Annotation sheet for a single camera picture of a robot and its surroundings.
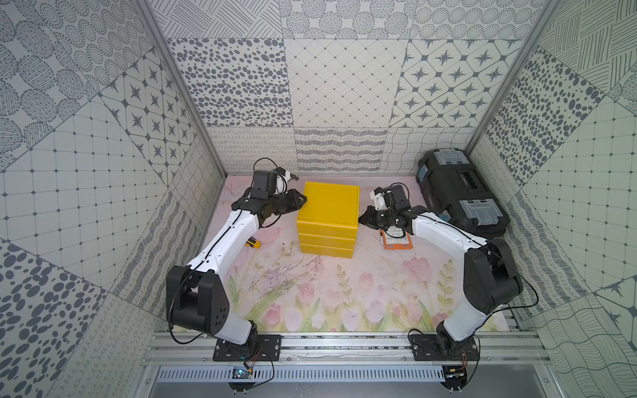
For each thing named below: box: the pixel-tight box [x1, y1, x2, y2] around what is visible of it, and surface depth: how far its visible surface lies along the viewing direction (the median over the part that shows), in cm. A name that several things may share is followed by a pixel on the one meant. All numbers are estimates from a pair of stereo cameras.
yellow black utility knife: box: [244, 236, 262, 249], surface depth 97 cm
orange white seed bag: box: [379, 225, 414, 250], surface depth 98 cm
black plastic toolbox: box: [415, 147, 511, 241], surface depth 94 cm
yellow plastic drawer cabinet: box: [296, 181, 361, 259], surface depth 83 cm
